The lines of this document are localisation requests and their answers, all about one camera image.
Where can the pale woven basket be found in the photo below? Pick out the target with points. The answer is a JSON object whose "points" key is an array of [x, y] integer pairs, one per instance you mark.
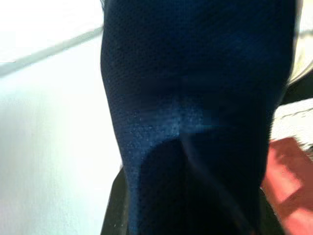
{"points": [[293, 122]]}

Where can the dark blue cloth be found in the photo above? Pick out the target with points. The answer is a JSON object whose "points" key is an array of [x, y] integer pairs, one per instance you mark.
{"points": [[195, 73]]}

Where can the red cloth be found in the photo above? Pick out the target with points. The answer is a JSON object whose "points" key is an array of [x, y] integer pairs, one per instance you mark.
{"points": [[288, 176]]}

